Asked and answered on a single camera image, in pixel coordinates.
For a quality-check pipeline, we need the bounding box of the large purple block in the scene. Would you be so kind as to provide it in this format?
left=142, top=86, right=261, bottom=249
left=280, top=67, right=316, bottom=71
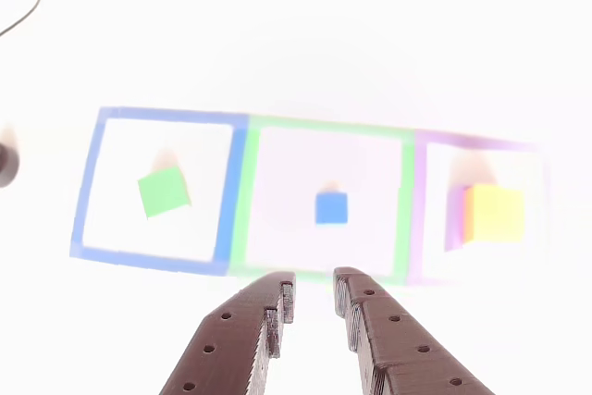
left=443, top=184, right=473, bottom=253

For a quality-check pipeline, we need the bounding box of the small blue block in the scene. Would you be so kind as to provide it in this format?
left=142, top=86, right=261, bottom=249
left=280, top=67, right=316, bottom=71
left=314, top=191, right=349, bottom=226

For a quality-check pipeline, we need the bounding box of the orange block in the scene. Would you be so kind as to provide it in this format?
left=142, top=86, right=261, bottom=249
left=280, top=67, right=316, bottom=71
left=463, top=183, right=526, bottom=245

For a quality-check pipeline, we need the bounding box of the green block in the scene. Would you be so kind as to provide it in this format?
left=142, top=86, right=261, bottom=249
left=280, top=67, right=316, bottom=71
left=137, top=166, right=192, bottom=220

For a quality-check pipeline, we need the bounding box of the black tripod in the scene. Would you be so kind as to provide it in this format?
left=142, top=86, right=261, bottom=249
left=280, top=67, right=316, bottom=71
left=0, top=124, right=22, bottom=189

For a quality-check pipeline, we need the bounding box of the green square frame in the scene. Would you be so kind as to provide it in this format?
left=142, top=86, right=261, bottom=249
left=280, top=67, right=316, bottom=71
left=227, top=113, right=417, bottom=286

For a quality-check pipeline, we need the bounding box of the purple square frame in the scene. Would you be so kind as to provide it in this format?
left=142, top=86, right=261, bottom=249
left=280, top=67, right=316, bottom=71
left=406, top=129, right=551, bottom=288

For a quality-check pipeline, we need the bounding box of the blue square frame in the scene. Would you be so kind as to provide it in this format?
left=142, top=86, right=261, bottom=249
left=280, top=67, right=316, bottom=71
left=68, top=105, right=251, bottom=276

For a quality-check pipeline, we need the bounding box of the black cable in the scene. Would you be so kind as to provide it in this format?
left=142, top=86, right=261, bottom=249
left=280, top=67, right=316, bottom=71
left=0, top=0, right=45, bottom=38

